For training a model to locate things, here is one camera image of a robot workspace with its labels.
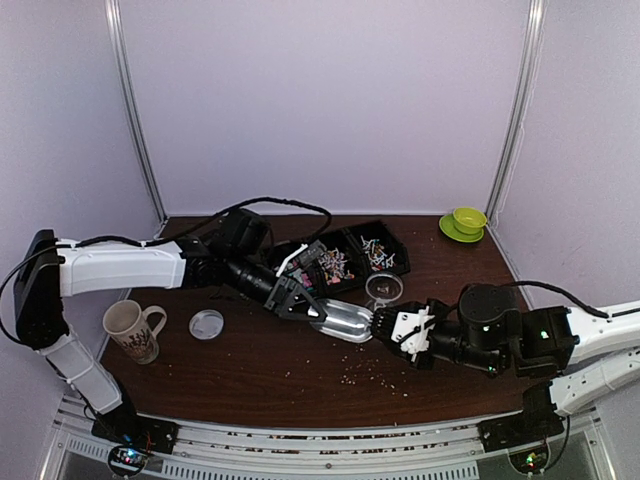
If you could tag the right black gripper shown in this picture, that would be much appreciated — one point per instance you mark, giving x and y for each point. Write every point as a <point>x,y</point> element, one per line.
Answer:
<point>407,355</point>

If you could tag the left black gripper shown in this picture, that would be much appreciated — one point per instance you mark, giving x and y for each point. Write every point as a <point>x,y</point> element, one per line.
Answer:
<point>294,290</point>

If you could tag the metal scoop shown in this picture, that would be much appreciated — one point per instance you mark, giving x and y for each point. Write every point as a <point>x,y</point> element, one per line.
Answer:
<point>345,321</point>

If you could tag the clear plastic cup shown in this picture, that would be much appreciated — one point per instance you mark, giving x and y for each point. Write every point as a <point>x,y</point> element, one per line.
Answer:
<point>383,288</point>

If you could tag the black three-compartment candy tray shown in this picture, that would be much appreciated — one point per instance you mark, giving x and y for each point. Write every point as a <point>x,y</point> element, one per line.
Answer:
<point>351,255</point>

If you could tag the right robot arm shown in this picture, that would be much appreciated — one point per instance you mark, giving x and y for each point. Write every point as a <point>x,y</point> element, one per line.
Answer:
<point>582,352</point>

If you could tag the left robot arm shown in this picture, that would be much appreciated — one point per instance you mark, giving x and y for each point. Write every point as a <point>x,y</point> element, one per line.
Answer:
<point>54,269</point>

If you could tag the green saucer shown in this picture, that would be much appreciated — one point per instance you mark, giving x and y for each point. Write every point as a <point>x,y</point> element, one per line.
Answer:
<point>447,227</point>

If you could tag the clear plastic lid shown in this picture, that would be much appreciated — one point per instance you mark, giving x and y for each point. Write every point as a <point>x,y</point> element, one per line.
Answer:
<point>206,324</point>

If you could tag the green bowl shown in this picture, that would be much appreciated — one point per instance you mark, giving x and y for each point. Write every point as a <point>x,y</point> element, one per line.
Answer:
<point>468,220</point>

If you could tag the cream floral mug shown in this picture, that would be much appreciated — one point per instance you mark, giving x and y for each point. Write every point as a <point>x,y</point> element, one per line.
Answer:
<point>135,329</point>

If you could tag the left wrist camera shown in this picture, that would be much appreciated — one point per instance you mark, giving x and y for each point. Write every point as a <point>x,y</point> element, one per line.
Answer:
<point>302,257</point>

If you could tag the front aluminium rail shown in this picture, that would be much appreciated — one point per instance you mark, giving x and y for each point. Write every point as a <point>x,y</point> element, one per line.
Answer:
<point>443,450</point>

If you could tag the left aluminium frame post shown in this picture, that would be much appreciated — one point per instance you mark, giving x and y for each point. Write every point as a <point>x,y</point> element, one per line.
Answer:
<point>117,37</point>

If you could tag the aluminium frame post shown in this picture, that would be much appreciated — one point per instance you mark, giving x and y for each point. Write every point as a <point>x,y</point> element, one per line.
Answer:
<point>522,97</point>
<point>117,37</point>

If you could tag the right aluminium frame post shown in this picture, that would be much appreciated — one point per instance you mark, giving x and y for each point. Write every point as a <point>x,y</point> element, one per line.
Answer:
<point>522,97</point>

